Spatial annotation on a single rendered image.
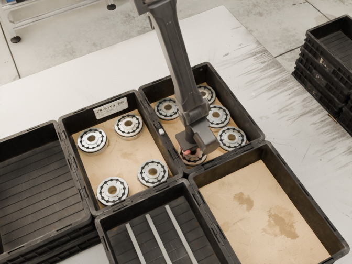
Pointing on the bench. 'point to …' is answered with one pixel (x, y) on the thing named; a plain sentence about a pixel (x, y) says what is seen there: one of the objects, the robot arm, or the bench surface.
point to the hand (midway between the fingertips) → (191, 149)
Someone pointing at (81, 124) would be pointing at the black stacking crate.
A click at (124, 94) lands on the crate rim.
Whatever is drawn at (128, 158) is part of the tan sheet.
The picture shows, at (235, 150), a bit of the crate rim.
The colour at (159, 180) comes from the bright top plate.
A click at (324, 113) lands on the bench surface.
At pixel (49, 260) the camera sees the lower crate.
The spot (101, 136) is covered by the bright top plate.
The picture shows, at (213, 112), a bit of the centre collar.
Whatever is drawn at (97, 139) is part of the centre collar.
